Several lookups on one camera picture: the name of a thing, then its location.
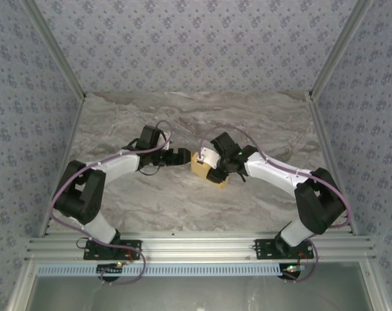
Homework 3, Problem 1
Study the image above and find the yellow paper box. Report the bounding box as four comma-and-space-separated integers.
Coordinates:
189, 150, 231, 190

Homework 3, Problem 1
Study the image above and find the grey metal sheet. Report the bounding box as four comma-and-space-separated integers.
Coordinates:
20, 275, 389, 311

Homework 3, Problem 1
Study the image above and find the aluminium side rail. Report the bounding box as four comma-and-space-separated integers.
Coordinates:
307, 92, 358, 236
38, 93, 87, 237

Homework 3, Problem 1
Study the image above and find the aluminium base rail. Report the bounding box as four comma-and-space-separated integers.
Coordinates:
25, 231, 376, 262

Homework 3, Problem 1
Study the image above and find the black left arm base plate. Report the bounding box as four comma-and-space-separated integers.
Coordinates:
83, 238, 143, 260

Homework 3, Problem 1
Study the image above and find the light blue slotted cable duct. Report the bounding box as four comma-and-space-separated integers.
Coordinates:
36, 262, 287, 277

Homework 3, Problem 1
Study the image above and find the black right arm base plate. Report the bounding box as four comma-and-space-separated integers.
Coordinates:
254, 238, 315, 260

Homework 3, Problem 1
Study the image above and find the aluminium frame post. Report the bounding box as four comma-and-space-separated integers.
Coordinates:
19, 0, 88, 100
308, 0, 375, 98

